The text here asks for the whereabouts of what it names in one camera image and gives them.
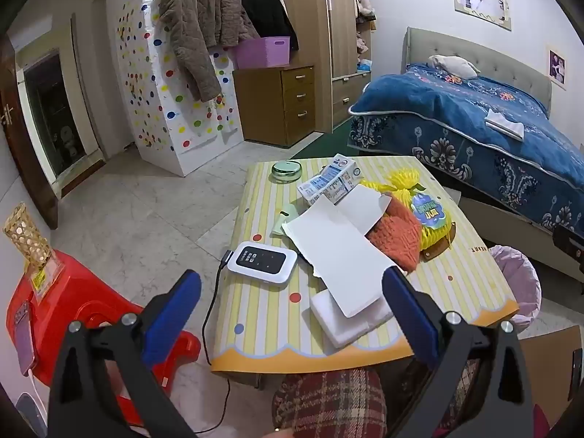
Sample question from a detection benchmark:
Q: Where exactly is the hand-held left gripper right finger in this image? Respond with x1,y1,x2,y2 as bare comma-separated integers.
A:
381,265,534,438

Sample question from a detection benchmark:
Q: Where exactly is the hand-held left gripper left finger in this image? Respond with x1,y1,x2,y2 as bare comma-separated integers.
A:
48,269,202,438

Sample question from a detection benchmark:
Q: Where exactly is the pink lined waste bin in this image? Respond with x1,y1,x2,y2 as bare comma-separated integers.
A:
490,245,543,334

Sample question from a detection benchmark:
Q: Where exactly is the white cardboard sheet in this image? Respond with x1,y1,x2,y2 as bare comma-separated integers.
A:
282,185,404,319

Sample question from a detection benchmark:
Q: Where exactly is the yellow foam fruit net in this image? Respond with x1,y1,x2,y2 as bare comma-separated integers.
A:
360,169,457,251

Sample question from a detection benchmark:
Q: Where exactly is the white foam block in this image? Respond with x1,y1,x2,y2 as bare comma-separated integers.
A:
310,288,395,347

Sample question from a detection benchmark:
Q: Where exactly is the orange foam fruit net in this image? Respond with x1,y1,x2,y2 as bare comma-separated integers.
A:
365,201,423,274

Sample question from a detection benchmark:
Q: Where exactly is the red plastic stool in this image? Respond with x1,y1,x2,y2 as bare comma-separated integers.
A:
7,250,201,425

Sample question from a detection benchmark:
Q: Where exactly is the yellow striped tablecloth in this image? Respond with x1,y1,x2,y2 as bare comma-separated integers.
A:
210,156,521,372

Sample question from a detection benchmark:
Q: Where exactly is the white portable charger device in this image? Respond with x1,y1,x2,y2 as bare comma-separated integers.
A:
227,241,298,286

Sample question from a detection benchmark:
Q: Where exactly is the brown cardboard box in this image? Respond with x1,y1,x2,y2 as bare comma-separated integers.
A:
518,326,584,425

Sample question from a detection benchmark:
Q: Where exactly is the person's left leg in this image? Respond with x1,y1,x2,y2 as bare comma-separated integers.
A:
272,367,388,438

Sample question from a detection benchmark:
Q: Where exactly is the white folded cloth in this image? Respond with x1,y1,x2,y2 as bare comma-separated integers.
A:
484,108,525,140

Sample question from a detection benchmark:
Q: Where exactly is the light green printed napkin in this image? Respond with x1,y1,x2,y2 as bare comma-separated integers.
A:
270,204,311,238

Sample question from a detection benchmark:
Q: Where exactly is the pink smartphone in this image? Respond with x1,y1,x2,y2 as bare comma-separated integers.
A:
13,301,36,377

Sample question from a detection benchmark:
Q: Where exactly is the blue white milk carton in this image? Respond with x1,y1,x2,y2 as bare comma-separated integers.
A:
297,154,361,206

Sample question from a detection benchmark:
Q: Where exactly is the gold mesh pen holder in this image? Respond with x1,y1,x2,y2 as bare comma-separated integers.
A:
4,202,52,268

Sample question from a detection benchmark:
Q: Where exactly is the blue floral blanket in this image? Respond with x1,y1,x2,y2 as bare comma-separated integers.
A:
347,63,584,238

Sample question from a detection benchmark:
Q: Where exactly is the round green tin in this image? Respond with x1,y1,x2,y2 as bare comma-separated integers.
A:
271,161,303,184

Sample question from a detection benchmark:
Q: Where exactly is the green floor mat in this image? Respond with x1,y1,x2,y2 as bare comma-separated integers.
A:
292,116,370,160

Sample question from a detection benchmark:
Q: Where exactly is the grey upholstered bed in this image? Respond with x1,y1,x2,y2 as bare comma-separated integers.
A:
401,26,584,284

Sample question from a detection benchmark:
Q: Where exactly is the white polka dot cabinet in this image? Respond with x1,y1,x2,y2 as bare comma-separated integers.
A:
116,0,245,177

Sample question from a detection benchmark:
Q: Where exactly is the dark brown door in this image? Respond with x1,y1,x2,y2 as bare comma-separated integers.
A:
0,32,60,230

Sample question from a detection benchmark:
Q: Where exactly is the white pillow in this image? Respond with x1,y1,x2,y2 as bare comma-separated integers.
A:
427,55,481,79

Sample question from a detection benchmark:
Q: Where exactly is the wooden drawer cabinet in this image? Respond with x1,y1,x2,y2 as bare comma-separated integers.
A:
233,65,316,148

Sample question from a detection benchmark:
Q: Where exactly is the purple plastic basket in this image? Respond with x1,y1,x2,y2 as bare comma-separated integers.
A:
234,36,292,70

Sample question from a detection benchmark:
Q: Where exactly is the light wooden wardrobe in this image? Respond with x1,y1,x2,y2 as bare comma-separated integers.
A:
280,0,377,133

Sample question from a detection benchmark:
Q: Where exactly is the brown quilted jacket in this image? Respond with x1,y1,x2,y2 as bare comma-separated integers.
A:
157,0,261,102

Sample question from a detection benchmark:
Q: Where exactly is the black jacket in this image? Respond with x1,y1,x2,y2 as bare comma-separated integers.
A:
240,0,299,52

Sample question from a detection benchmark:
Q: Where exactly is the black charging cable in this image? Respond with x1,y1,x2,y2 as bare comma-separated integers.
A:
195,250,235,435

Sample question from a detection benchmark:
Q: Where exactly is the white charging cable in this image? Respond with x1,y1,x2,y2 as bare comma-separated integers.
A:
25,369,49,420

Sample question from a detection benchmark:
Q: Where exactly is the small wall photo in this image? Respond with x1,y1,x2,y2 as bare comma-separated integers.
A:
546,46,567,91

